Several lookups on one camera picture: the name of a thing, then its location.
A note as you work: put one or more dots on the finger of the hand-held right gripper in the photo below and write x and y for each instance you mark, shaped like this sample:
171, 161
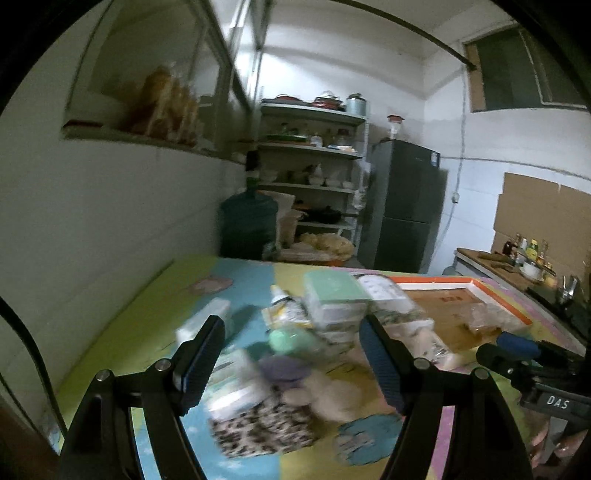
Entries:
519, 345
494, 357

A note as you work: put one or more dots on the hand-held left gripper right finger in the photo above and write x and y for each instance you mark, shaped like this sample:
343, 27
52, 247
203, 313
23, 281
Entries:
378, 360

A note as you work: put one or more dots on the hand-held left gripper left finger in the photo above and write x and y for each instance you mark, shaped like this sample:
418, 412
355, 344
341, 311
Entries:
203, 364

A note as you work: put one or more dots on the plush toy with purple dress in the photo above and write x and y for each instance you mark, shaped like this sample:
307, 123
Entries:
318, 394

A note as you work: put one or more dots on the person's right hand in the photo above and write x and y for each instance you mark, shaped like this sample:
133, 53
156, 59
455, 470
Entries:
541, 438

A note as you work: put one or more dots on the small plastic bag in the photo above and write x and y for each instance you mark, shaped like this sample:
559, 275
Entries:
482, 321

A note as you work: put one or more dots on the white tissue pack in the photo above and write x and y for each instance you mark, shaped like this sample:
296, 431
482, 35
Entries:
203, 318

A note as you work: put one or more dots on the clear plastic container stack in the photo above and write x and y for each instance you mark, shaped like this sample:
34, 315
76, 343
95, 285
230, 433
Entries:
337, 318

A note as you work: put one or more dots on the orange framed board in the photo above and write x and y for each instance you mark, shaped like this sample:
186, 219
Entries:
457, 300

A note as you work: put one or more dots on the white plastic packet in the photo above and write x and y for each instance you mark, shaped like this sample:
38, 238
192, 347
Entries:
383, 288

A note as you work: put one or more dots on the white bowl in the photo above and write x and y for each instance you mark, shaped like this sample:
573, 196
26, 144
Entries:
533, 271

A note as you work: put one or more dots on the metal faucet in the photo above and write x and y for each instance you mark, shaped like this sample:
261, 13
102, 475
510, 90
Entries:
569, 288

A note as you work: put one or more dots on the cartoon printed blanket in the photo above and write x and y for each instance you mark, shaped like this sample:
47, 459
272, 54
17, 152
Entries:
138, 323

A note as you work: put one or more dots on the kitchen counter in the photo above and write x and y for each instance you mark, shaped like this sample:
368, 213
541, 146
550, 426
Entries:
489, 265

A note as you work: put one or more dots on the white and mint box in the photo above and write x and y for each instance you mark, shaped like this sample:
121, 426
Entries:
334, 286

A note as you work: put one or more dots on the green puff in plastic bag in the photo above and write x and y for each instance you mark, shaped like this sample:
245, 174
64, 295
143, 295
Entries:
293, 341

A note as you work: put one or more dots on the leopard print cloth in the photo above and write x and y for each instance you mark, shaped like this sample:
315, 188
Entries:
263, 429

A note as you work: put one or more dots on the group of seasoning bottles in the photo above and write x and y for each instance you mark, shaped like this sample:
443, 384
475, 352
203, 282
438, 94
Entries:
531, 249

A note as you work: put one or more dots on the yellow snack packet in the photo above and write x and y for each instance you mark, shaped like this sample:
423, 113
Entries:
286, 311

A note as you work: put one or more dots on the basket of yellow food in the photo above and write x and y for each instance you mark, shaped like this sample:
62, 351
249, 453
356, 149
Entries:
323, 244

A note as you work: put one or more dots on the cardboard sheet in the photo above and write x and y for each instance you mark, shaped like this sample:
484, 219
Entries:
540, 207

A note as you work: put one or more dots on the blue water jug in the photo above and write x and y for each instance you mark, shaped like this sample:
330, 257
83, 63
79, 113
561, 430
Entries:
249, 226

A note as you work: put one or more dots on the dark grey fridge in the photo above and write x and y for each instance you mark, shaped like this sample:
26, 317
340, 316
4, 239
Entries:
401, 207

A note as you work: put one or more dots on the white shelf rack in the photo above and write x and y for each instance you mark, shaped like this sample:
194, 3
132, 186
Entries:
314, 184

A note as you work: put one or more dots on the black water pump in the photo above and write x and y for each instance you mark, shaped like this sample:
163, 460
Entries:
252, 168

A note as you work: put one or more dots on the jar with red lid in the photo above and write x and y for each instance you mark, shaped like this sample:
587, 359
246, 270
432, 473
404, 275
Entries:
395, 125

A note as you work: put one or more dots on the light blue pot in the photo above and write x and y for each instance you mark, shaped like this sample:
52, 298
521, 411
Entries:
356, 105

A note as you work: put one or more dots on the bag of orange food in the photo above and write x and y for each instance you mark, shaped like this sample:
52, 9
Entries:
166, 106

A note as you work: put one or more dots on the black ceiling rod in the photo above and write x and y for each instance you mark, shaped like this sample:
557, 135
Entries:
415, 27

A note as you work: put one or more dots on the wall window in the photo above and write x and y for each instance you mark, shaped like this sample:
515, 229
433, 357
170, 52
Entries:
517, 69

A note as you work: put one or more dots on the glass wall cabinet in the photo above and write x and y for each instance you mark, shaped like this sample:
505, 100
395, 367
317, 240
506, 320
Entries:
138, 55

